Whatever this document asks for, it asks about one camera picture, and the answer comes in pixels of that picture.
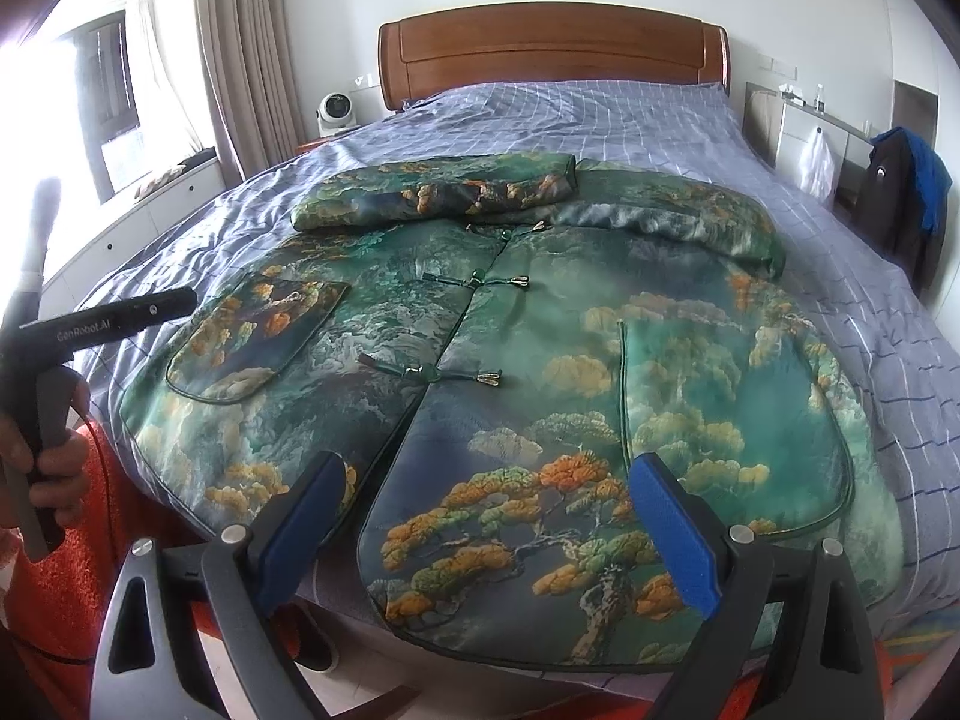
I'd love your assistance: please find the white plastic bag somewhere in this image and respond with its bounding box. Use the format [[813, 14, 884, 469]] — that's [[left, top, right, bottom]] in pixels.
[[793, 127, 837, 200]]

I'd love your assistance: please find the beige curtain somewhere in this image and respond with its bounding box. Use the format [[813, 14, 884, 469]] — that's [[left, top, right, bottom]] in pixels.
[[193, 0, 308, 185]]

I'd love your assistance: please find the white dresser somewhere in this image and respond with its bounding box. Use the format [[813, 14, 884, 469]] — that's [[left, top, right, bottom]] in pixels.
[[745, 81, 893, 226]]

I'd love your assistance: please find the bed with purple checked sheet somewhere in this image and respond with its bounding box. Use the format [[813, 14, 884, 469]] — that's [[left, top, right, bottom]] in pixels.
[[71, 82, 960, 691]]

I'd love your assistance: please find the person's left hand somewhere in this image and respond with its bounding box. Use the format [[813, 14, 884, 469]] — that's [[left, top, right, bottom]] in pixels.
[[0, 414, 92, 533]]

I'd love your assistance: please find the black and blue jacket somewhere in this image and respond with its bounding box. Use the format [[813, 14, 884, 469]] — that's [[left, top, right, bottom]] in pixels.
[[868, 127, 953, 301]]

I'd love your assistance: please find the window seat cushion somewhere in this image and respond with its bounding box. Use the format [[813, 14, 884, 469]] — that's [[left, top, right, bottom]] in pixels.
[[135, 157, 190, 200]]

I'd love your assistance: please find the colourful floor mat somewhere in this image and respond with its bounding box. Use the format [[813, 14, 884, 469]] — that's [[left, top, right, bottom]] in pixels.
[[883, 606, 960, 650]]

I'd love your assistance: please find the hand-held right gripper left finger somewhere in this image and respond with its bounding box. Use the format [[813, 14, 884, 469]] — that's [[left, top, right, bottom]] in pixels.
[[97, 452, 353, 720]]

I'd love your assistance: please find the white round fan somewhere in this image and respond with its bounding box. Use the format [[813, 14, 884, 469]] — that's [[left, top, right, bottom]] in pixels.
[[316, 92, 359, 137]]

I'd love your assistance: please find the white sheer curtain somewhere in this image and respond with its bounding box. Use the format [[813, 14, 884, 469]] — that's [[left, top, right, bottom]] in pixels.
[[124, 0, 220, 160]]

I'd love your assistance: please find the window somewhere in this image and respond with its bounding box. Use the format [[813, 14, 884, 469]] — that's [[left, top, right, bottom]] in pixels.
[[71, 11, 147, 196]]

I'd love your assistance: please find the white window seat cabinet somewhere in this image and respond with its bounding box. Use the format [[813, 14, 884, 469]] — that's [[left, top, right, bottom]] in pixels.
[[41, 154, 230, 301]]

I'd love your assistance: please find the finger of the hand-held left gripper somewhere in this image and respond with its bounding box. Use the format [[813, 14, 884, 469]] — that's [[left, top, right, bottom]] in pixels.
[[141, 286, 200, 332]]

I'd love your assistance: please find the wooden bed headboard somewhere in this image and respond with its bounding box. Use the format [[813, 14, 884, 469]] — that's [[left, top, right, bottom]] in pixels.
[[377, 13, 732, 113]]

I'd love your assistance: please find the person's orange fleece clothing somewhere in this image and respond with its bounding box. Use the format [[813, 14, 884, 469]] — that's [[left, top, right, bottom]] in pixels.
[[0, 420, 960, 720]]

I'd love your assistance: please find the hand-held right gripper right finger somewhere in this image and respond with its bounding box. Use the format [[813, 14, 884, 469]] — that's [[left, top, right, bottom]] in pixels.
[[628, 452, 886, 720]]

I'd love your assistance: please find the grey blurred pole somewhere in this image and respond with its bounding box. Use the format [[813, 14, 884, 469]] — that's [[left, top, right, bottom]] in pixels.
[[11, 176, 65, 316]]

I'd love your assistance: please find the green landscape print jacket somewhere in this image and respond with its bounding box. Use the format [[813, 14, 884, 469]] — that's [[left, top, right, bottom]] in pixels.
[[120, 152, 905, 672]]

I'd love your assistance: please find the grey wall panel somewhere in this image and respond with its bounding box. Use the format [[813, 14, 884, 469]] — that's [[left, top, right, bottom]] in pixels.
[[894, 79, 940, 142]]

